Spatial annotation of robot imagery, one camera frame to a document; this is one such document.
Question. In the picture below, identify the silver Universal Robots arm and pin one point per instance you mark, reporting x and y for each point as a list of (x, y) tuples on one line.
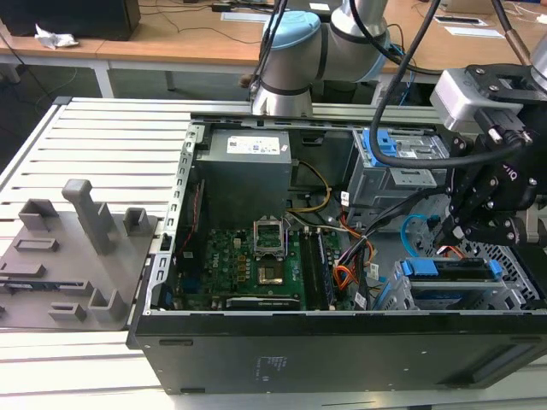
[(290, 64)]

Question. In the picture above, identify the blue plastic drive latch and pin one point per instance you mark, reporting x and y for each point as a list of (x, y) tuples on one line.
[(382, 141)]

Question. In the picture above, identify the RAM slot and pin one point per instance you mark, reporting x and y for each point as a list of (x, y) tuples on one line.
[(308, 269)]

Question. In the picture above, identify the hard disk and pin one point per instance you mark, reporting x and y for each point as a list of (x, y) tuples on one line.
[(421, 268)]

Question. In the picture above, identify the grey power supply unit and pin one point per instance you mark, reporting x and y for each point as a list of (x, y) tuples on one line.
[(243, 179)]

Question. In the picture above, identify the grey parts rack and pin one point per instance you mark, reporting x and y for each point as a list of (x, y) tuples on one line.
[(64, 265)]

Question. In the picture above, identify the wooden desk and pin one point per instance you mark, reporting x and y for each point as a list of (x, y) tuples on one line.
[(192, 42)]

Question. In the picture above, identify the black power adapter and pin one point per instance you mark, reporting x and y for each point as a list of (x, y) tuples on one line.
[(222, 7)]

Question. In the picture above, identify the black graphics card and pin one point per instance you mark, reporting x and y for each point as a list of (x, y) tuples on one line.
[(262, 303)]

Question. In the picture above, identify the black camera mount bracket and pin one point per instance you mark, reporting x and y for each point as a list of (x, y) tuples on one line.
[(504, 83)]

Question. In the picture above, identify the crumpled white paper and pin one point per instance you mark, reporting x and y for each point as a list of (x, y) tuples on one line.
[(53, 38)]

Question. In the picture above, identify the green motherboard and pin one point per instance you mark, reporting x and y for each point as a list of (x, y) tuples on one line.
[(226, 265)]

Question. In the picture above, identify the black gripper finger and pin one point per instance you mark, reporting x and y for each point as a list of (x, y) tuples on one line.
[(470, 192), (491, 232)]

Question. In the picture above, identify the black computer tower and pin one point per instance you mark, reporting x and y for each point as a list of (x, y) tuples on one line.
[(72, 17)]

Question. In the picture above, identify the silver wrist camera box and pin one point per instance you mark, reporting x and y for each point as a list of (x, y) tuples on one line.
[(455, 98)]

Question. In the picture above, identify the black open PC case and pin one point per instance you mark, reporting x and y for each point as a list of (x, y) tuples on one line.
[(325, 354)]

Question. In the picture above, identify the grey optical drive cage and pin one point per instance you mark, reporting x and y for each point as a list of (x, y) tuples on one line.
[(384, 188)]

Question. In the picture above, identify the white paper sheet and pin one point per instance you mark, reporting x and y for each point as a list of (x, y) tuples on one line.
[(474, 32)]

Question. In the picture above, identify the CPU socket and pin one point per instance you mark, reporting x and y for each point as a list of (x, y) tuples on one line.
[(270, 274)]

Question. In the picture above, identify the grey metal disk bay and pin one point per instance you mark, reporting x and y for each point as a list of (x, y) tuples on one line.
[(513, 273)]

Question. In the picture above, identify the RAM stick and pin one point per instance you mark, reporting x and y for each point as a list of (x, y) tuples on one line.
[(326, 269)]

